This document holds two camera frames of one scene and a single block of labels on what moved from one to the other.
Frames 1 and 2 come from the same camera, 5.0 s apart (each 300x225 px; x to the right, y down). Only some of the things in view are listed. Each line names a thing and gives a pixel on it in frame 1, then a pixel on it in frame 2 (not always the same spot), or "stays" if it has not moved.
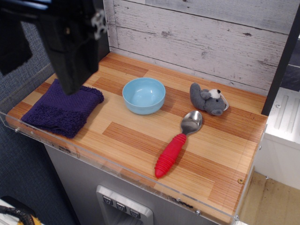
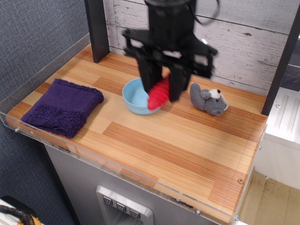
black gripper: [75, 32] -> [170, 39]
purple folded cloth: [58, 113] stays
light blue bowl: [144, 95] stays
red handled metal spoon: [191, 121] -> [159, 94]
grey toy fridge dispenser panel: [117, 209] stays
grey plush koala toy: [212, 101] stays
